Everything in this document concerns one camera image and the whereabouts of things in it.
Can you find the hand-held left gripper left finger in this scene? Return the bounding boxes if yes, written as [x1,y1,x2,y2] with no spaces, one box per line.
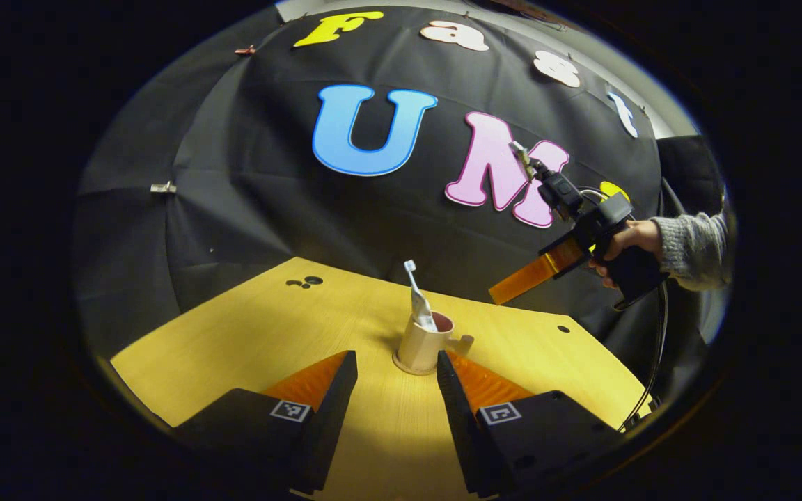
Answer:
[170,350,359,496]

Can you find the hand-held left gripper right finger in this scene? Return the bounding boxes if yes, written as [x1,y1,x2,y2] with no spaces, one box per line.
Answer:
[436,349,622,498]

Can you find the light blue toothbrush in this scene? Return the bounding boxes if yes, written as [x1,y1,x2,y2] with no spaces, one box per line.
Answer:
[403,260,430,321]

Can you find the beige cup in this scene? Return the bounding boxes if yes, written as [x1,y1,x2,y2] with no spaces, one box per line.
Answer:
[394,310,475,374]

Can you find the black cable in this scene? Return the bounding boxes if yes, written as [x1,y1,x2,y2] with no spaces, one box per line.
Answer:
[617,278,671,434]

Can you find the black backdrop cloth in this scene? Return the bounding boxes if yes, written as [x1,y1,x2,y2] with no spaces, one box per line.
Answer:
[70,6,729,418]

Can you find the wooden desktop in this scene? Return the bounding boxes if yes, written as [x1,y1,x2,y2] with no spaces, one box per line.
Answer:
[110,257,652,501]

